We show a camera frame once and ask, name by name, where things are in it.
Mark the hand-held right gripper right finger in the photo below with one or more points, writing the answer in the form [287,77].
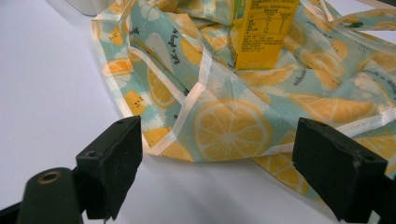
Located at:
[336,174]

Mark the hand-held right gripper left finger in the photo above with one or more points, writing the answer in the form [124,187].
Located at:
[109,168]

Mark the lemon print fabric bag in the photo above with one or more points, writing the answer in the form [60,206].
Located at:
[230,102]

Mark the yellow drink carton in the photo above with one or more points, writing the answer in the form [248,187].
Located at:
[263,31]

